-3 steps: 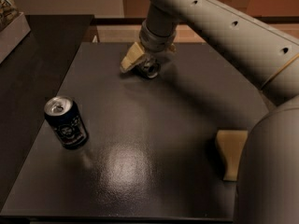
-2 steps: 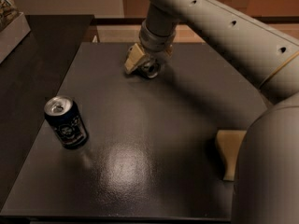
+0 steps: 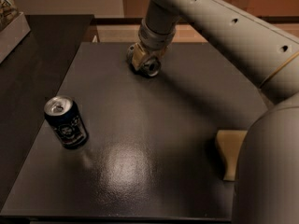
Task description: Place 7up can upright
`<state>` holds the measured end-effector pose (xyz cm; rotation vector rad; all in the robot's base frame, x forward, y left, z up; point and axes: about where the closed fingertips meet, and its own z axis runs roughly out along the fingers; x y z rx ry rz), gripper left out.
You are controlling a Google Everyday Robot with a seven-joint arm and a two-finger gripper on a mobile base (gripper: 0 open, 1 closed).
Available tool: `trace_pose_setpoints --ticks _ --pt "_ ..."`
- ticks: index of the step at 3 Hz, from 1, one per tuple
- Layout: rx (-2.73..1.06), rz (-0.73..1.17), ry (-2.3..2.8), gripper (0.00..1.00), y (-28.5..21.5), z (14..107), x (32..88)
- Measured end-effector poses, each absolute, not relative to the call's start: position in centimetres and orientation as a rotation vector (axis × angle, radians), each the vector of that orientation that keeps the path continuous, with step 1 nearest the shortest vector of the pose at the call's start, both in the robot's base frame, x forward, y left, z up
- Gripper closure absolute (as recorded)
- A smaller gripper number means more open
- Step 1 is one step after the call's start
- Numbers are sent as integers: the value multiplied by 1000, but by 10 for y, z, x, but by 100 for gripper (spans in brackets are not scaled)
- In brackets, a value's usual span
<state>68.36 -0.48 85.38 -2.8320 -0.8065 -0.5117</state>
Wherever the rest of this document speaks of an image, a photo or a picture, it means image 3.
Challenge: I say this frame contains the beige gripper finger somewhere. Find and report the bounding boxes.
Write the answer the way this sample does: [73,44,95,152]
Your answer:
[131,42,153,71]
[156,47,167,60]

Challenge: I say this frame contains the white green 7up can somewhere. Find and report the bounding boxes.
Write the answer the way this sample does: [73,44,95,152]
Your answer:
[126,43,161,77]

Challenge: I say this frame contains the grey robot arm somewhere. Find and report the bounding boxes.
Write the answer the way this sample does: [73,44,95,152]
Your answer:
[128,0,299,224]

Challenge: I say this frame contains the dark blue soda can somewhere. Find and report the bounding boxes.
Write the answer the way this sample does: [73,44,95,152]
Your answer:
[44,95,89,149]

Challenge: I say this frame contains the dark side table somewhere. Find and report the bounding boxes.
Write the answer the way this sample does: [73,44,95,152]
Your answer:
[0,15,93,209]

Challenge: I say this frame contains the yellow sponge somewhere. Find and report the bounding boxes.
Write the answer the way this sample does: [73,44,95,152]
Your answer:
[215,130,247,181]

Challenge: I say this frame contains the white box with snacks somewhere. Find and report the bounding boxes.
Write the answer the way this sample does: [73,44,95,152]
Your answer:
[0,0,31,63]

